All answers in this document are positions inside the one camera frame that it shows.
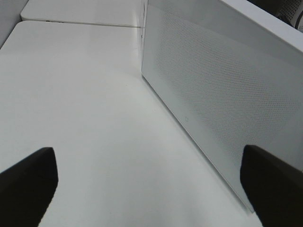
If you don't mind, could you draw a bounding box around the white microwave door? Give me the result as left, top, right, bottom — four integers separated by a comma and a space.
142, 0, 303, 210

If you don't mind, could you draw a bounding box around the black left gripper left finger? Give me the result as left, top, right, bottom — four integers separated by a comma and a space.
0, 147, 59, 227

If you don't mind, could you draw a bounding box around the white microwave oven body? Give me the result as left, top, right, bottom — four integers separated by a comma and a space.
140, 0, 303, 52

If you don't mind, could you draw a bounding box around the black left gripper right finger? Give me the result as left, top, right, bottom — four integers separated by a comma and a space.
240, 145, 303, 227

